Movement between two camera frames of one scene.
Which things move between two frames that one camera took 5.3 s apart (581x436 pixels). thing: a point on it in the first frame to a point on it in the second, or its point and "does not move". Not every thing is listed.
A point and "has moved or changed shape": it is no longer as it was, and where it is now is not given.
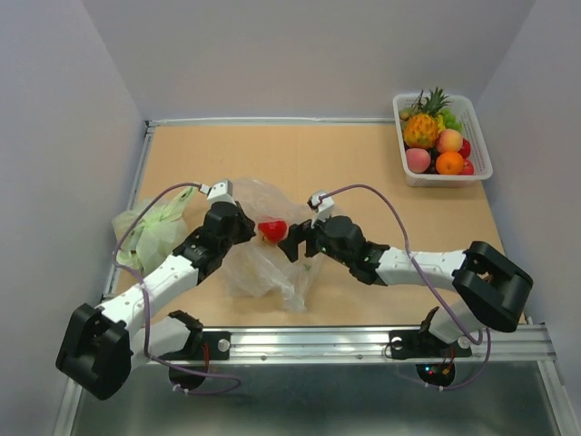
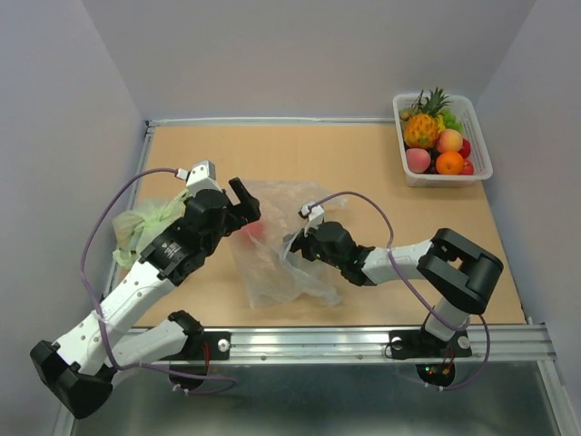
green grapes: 451,123 does not move
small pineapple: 421,129 does not move
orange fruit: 449,163 does not move
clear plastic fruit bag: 257,267 has moved or changed shape
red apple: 274,232 has moved or changed shape
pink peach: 418,160 does not move
